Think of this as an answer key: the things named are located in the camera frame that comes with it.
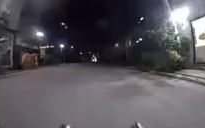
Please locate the vehicle with headlight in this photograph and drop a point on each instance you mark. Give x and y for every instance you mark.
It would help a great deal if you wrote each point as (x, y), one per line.
(94, 58)

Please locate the grey asphalt road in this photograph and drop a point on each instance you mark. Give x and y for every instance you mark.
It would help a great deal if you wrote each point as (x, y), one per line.
(96, 96)

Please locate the bushes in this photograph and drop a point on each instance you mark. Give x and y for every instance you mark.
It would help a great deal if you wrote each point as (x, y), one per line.
(163, 50)

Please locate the street lamp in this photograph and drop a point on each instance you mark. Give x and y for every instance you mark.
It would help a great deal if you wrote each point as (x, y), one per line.
(40, 41)

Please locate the building with shutters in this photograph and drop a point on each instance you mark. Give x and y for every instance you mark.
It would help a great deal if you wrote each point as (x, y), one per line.
(5, 40)

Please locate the lit shopfront building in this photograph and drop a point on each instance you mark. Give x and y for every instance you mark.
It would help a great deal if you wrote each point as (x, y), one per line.
(203, 36)

